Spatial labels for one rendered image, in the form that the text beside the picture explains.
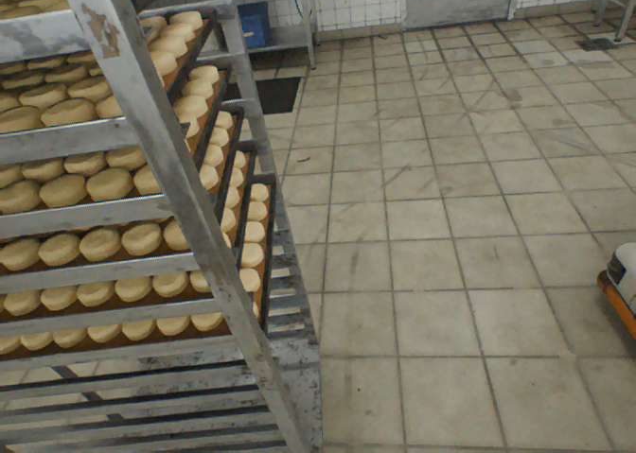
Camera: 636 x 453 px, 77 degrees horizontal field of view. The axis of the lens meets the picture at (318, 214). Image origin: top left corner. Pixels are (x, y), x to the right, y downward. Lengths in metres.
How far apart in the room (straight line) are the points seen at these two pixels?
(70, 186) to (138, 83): 0.23
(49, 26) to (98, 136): 0.10
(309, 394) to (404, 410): 0.33
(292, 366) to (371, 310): 0.44
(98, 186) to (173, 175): 0.15
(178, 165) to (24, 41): 0.15
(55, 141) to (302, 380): 1.12
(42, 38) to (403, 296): 1.55
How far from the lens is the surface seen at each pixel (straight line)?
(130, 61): 0.35
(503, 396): 1.57
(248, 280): 0.70
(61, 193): 0.54
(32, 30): 0.41
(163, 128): 0.37
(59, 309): 0.72
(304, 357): 1.44
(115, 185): 0.51
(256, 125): 0.86
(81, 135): 0.44
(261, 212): 0.82
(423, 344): 1.62
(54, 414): 0.96
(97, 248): 0.59
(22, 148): 0.47
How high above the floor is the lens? 1.39
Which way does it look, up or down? 41 degrees down
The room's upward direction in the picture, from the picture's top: 10 degrees counter-clockwise
